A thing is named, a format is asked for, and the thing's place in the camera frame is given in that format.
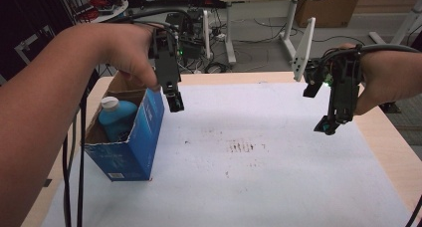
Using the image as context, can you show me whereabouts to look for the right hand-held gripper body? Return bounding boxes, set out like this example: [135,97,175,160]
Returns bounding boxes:
[291,17,363,125]

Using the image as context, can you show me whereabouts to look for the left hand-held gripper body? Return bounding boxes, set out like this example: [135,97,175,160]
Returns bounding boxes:
[147,9,213,95]

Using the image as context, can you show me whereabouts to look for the blue cardboard box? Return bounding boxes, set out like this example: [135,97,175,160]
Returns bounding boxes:
[82,72,166,183]

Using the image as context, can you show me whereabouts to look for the blue bottle with white cap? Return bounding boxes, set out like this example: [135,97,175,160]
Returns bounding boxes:
[98,96,139,143]

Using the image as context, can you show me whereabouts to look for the person's right hand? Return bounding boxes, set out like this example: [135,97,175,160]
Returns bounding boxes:
[337,42,422,117]

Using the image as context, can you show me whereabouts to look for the person's left hand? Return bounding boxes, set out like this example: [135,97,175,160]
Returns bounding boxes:
[97,22,164,93]

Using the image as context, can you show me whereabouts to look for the brown cardboard box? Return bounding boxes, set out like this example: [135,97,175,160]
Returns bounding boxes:
[295,0,364,29]

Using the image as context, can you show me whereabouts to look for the round white table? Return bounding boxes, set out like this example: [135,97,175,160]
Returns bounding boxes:
[75,0,130,24]

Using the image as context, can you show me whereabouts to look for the white metal stand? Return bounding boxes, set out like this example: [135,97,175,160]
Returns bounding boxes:
[368,0,422,46]

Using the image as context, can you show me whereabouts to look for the white table mat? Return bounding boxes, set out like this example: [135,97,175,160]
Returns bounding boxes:
[41,82,414,227]

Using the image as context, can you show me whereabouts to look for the black curtain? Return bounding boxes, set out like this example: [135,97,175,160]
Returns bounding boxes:
[0,0,76,83]

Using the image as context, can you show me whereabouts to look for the grey cable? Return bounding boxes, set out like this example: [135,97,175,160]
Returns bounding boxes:
[108,7,191,34]
[359,43,422,55]

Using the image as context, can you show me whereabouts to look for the black cable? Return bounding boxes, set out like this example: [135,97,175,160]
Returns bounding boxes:
[76,70,101,227]
[62,132,74,227]
[404,194,422,227]

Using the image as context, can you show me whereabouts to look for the grey metal frame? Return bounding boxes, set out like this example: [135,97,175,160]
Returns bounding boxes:
[14,24,57,66]

